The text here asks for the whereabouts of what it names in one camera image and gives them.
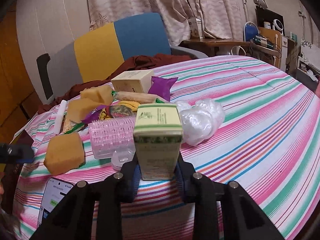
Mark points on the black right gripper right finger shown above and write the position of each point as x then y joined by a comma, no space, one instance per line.
198,189

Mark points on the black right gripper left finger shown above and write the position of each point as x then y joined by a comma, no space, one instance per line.
121,187

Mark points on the yellow sponge front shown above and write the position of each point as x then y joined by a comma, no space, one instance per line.
64,153

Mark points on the yellow sponge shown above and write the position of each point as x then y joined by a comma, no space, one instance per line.
78,109
101,94
64,153

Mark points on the green cream carton box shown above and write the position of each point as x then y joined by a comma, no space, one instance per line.
158,135

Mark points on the clear plastic bag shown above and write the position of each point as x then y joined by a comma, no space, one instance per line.
201,121

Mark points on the white foam block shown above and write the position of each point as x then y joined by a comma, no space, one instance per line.
59,117

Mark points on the purple snack wrapper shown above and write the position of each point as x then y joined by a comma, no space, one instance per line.
161,86

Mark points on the cream cardboard box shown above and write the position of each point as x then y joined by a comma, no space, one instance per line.
138,81

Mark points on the yellow green cracker packet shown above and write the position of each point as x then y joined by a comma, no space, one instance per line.
70,126

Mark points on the yellow sponge back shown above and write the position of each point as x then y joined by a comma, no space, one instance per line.
101,94

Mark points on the wooden wardrobe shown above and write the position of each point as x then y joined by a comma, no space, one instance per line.
19,101

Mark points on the white smartphone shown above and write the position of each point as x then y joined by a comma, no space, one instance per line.
54,191

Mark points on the striped pink green bedsheet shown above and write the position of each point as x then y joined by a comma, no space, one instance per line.
268,143

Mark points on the dark red cloth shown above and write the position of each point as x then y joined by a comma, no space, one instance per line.
141,62

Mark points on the grey yellow blue chair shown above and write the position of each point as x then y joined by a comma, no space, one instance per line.
99,53

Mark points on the wooden side table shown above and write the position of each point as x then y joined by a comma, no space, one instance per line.
212,46

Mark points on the small white box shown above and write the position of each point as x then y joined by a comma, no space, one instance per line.
196,29

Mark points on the blue folding chair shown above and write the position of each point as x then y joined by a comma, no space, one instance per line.
250,31

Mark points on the pink patterned curtain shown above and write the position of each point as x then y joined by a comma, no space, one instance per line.
219,18

